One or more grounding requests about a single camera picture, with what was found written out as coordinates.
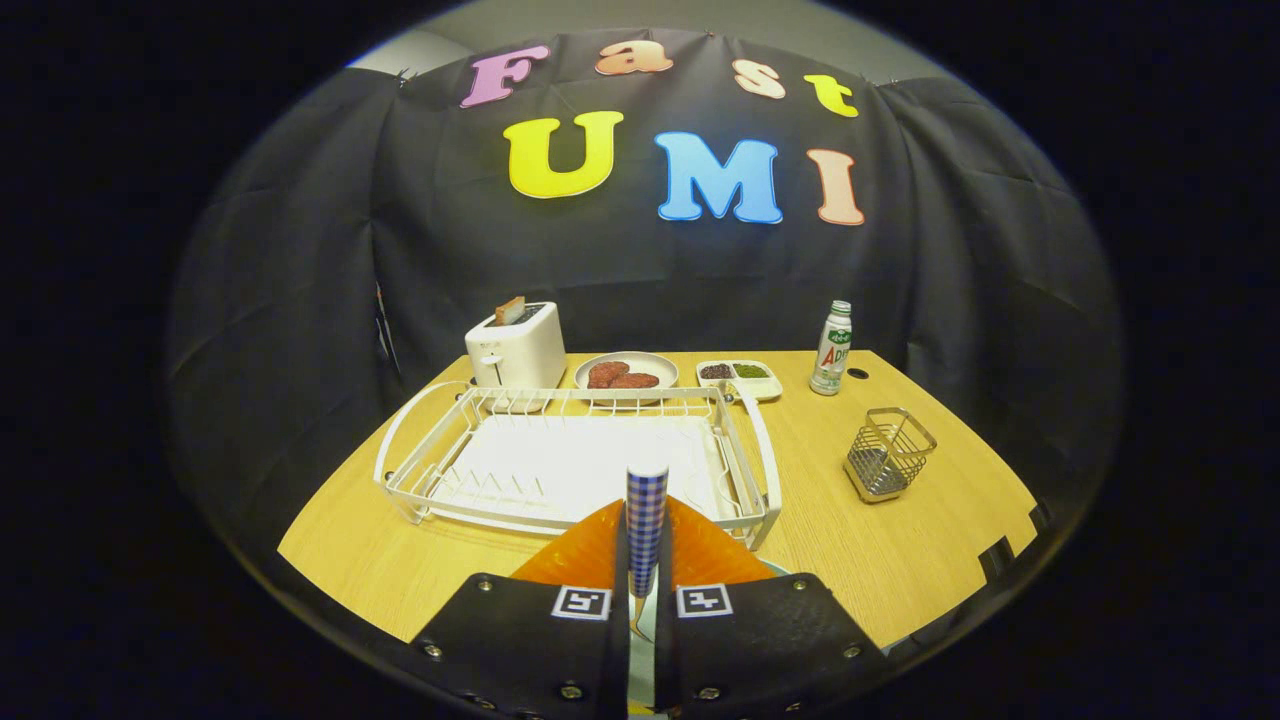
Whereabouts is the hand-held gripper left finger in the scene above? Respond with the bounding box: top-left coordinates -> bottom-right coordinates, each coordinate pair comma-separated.
412,500 -> 631,719

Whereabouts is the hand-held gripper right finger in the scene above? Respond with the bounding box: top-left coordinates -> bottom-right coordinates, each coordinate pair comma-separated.
655,497 -> 891,719

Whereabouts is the pale green plate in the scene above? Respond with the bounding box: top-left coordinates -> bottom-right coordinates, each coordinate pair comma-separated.
628,558 -> 793,713

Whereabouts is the blue checkered handle spoon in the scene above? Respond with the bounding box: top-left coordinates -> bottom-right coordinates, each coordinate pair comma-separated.
626,462 -> 670,641

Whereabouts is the white wire dish rack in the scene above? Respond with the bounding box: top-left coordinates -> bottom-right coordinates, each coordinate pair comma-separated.
375,383 -> 783,551

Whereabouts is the metal wire basket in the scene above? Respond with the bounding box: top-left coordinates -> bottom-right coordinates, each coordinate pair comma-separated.
843,407 -> 938,504

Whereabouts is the round beige dish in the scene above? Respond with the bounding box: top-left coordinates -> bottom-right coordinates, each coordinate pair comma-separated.
574,351 -> 681,405

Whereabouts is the white divided snack tray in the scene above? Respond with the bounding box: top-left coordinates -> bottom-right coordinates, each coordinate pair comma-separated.
696,360 -> 784,403

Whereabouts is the white toaster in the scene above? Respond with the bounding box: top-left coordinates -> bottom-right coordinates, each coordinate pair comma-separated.
465,301 -> 568,393

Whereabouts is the white drink bottle green cap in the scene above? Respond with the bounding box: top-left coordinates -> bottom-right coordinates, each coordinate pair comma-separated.
809,300 -> 854,397

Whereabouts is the black backdrop cloth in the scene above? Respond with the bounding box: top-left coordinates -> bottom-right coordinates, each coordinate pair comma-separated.
165,28 -> 1126,641

